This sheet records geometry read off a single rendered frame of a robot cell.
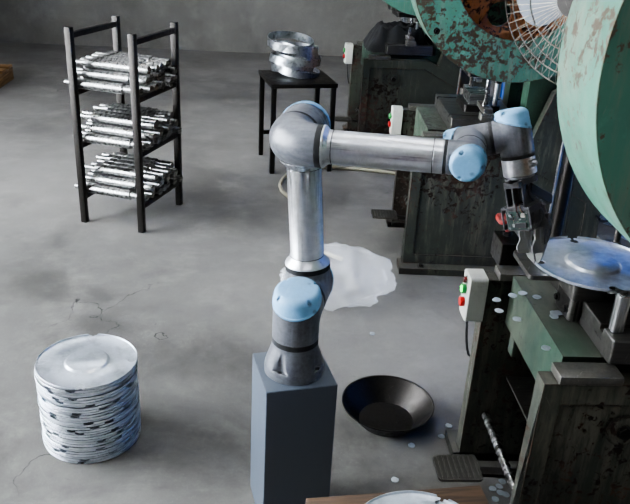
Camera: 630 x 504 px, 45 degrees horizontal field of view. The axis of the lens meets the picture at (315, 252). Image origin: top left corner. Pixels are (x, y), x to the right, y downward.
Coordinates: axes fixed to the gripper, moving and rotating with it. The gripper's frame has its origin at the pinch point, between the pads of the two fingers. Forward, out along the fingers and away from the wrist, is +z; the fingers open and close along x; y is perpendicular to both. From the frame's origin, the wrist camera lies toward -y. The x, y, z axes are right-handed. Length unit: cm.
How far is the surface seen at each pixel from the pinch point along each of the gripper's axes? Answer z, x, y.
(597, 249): 3.8, 6.9, -18.3
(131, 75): -68, -207, -50
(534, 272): 2.1, 1.5, 5.0
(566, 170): -3, -31, -89
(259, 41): -98, -502, -431
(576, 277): 4.5, 9.3, 0.7
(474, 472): 59, -24, 6
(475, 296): 14.7, -24.9, -10.4
